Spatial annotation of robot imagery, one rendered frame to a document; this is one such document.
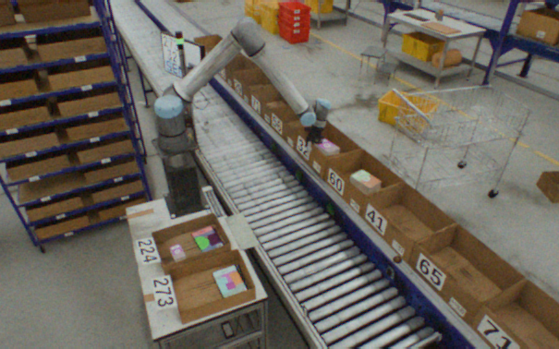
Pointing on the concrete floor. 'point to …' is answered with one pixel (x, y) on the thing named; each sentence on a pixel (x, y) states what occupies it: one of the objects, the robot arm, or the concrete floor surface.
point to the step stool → (378, 62)
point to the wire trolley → (455, 141)
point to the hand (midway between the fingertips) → (309, 150)
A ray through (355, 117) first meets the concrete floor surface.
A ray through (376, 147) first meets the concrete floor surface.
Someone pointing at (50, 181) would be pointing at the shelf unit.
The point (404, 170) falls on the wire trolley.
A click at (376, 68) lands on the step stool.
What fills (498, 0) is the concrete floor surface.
